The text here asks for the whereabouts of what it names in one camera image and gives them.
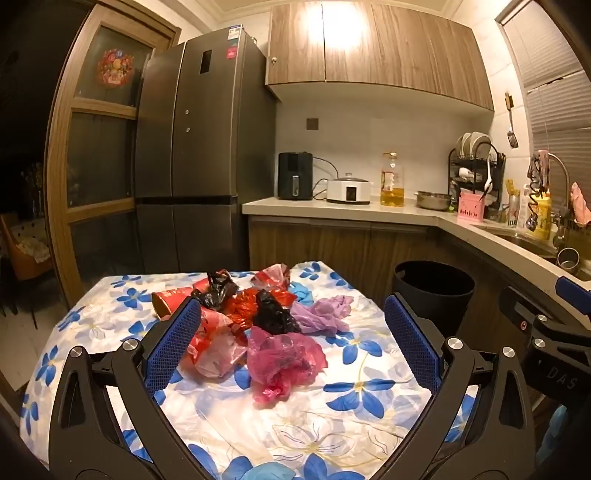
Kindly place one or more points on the colourful round door decoration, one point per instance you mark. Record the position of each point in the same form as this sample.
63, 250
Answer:
114, 67

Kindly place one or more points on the black trash bin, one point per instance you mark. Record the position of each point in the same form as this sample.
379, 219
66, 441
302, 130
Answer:
434, 286

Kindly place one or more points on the person's right hand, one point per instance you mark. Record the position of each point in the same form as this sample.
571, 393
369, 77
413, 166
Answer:
554, 434

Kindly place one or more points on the hanging slotted spatula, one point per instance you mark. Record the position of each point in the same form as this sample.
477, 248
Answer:
512, 138

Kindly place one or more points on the stainless steel sink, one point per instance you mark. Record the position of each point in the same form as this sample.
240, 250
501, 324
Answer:
521, 240

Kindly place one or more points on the yellow detergent bottle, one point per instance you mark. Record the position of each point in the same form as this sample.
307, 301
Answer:
542, 217

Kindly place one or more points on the cooking oil bottle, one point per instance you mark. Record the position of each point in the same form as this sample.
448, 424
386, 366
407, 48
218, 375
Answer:
392, 189

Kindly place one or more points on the black dish rack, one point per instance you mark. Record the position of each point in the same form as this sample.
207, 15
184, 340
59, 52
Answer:
496, 184

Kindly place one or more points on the pink red printed plastic bag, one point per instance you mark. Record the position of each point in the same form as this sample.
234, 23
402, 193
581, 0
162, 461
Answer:
272, 277

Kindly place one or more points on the dark wall socket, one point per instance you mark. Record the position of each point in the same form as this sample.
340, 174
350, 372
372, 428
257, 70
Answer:
312, 124

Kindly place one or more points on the blue floral tablecloth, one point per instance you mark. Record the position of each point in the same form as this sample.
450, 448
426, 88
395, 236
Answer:
323, 438

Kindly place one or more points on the pink translucent plastic bag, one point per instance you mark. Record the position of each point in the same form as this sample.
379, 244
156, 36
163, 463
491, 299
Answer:
281, 360

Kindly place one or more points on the silver beer can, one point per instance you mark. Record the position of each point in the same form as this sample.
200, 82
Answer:
514, 212

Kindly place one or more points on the person's left hand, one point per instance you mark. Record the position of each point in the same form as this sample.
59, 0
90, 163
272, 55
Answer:
272, 473

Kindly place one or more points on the white cup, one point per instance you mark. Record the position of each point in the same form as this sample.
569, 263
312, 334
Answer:
465, 173

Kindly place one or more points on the red white plastic bag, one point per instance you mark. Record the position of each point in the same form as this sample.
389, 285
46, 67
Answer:
217, 355

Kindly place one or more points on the red orange plastic bag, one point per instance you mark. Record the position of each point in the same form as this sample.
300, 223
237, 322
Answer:
240, 309

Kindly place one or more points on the black plastic bag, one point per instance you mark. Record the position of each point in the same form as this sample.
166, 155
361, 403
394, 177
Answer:
274, 318
214, 293

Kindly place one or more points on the purple plastic bag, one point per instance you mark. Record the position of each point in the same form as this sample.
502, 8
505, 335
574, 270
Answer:
318, 314

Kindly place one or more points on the wooden wall cabinet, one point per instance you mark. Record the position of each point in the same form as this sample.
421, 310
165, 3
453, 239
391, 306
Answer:
378, 46

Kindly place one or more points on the steel kitchen faucet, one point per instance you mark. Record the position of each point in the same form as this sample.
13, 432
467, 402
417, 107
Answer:
564, 184

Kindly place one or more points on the pink utensil holder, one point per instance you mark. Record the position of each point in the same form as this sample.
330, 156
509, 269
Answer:
472, 210

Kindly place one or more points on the dark steel refrigerator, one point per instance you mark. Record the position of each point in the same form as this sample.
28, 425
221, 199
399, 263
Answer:
203, 138

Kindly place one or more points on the grey pink rag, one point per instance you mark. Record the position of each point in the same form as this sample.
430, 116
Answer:
539, 170

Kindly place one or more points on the white plate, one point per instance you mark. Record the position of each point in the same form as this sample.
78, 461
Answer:
481, 141
464, 143

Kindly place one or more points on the white ladle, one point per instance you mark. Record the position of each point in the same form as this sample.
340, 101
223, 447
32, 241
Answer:
487, 182

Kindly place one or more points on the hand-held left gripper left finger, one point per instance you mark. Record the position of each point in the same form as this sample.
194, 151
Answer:
178, 337

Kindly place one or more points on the window blinds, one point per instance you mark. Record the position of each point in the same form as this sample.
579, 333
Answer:
549, 60

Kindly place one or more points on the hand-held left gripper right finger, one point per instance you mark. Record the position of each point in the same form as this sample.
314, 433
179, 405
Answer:
411, 341

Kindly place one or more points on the red paper cup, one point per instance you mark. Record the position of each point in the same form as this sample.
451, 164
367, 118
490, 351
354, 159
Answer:
173, 300

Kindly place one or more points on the orange chair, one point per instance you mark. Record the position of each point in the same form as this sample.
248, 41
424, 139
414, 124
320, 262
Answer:
27, 267

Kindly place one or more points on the wooden framed glass door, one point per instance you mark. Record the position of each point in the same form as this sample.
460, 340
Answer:
60, 184

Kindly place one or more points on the white electric cooker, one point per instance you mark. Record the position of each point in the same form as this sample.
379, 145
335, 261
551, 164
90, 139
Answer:
348, 191

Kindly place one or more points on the pink dish cloth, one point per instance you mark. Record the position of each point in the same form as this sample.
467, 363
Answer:
579, 198

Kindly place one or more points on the stainless steel bowl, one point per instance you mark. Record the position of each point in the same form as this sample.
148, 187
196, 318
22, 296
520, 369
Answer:
433, 201

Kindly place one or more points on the black air fryer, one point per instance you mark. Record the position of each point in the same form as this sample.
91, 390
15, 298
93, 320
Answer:
295, 177

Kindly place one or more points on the stainless steel cup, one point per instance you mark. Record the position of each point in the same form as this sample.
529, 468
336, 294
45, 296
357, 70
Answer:
568, 259

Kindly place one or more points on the white plastic bottle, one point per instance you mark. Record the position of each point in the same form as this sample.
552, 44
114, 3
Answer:
524, 207

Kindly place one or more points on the wooden kitchen counter cabinet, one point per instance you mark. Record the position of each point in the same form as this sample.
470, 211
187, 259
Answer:
323, 244

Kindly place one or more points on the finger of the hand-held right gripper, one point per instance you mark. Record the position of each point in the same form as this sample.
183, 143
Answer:
519, 309
575, 293

